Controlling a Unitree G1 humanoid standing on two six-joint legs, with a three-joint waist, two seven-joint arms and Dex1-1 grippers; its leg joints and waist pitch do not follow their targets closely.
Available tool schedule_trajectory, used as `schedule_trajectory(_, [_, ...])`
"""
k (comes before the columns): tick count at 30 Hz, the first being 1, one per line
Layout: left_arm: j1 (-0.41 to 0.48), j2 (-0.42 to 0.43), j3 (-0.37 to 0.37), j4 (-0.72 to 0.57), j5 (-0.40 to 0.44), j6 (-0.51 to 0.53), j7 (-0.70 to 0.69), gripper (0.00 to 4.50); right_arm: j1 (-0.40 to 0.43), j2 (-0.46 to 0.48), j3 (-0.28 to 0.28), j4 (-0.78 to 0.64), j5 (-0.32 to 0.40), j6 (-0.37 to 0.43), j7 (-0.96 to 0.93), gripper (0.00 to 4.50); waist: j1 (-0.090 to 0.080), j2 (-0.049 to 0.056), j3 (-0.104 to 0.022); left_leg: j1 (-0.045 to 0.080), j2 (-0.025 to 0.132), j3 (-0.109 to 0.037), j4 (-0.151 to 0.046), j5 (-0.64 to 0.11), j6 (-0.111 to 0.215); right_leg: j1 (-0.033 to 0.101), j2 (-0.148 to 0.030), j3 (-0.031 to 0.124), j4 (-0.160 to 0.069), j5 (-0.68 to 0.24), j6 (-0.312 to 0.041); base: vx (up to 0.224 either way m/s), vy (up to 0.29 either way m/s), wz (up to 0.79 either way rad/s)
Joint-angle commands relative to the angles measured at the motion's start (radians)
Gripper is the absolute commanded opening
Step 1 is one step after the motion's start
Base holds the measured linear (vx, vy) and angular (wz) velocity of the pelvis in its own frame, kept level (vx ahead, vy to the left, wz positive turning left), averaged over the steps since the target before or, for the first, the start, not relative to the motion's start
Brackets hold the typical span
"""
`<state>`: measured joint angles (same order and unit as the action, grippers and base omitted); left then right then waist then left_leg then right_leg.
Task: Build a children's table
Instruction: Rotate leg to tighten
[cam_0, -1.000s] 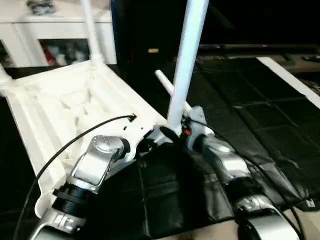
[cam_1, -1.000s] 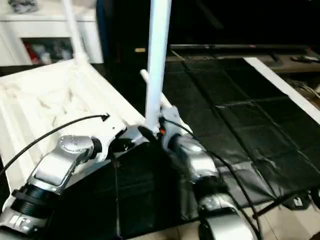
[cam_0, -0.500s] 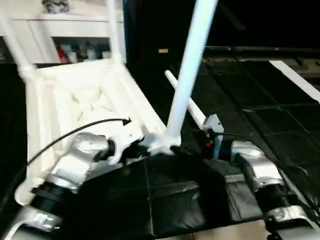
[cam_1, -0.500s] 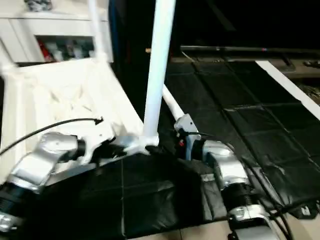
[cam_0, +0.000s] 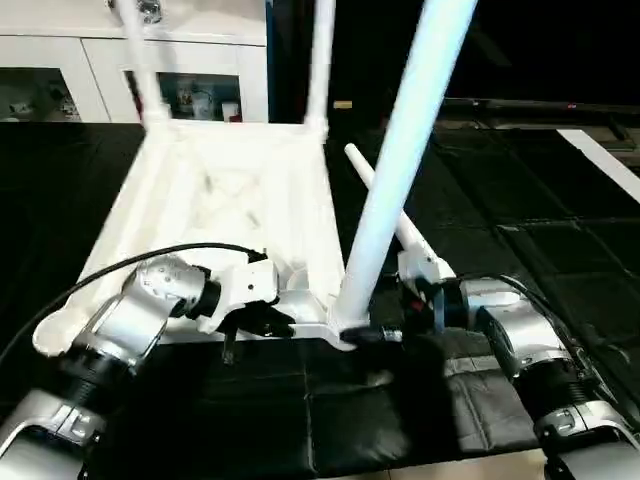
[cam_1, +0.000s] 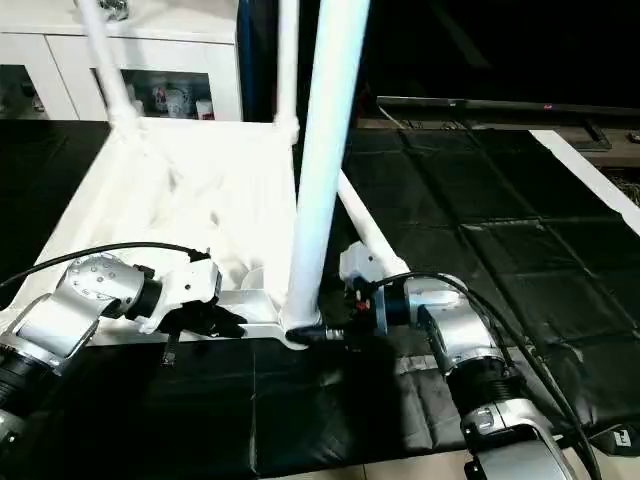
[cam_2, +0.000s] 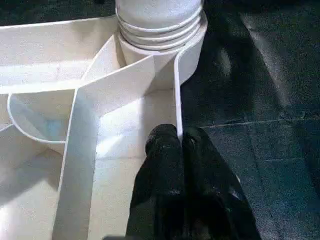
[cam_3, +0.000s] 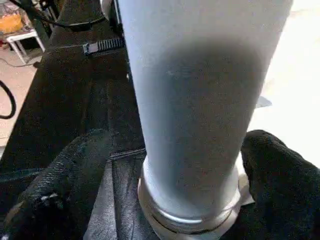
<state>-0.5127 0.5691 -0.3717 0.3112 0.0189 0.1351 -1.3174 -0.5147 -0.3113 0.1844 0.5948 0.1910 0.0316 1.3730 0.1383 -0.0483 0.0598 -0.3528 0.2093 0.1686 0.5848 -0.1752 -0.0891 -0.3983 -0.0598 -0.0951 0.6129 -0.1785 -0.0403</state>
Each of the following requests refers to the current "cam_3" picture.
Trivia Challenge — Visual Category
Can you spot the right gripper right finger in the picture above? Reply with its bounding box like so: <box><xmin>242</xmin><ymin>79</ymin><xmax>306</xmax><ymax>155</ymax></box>
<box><xmin>239</xmin><ymin>128</ymin><xmax>320</xmax><ymax>240</ymax></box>

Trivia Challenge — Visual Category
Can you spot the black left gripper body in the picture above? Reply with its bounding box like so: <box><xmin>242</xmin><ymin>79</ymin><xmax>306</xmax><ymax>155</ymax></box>
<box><xmin>82</xmin><ymin>14</ymin><xmax>133</xmax><ymax>82</ymax></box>

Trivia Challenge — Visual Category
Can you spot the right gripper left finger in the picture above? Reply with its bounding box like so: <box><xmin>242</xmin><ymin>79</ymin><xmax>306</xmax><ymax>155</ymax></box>
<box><xmin>0</xmin><ymin>128</ymin><xmax>117</xmax><ymax>240</ymax></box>

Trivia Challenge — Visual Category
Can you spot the white plastic table top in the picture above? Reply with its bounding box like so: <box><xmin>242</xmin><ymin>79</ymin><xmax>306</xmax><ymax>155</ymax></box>
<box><xmin>235</xmin><ymin>0</ymin><xmax>320</xmax><ymax>211</ymax></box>

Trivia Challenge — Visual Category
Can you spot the white plastic table leg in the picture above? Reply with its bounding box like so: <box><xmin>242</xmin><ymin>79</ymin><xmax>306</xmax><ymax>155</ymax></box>
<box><xmin>115</xmin><ymin>0</ymin><xmax>294</xmax><ymax>235</ymax></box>

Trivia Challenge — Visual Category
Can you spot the white metal stand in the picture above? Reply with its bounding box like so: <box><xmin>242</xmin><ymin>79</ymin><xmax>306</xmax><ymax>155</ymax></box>
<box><xmin>4</xmin><ymin>28</ymin><xmax>47</xmax><ymax>64</ymax></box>

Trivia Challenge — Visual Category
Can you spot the small yellow object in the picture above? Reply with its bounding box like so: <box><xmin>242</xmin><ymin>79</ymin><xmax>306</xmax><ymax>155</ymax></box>
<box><xmin>0</xmin><ymin>13</ymin><xmax>24</xmax><ymax>34</ymax></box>

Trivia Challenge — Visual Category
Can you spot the black looped floor cable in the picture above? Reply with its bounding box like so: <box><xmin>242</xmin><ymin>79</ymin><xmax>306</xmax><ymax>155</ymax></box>
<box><xmin>0</xmin><ymin>79</ymin><xmax>18</xmax><ymax>121</ymax></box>

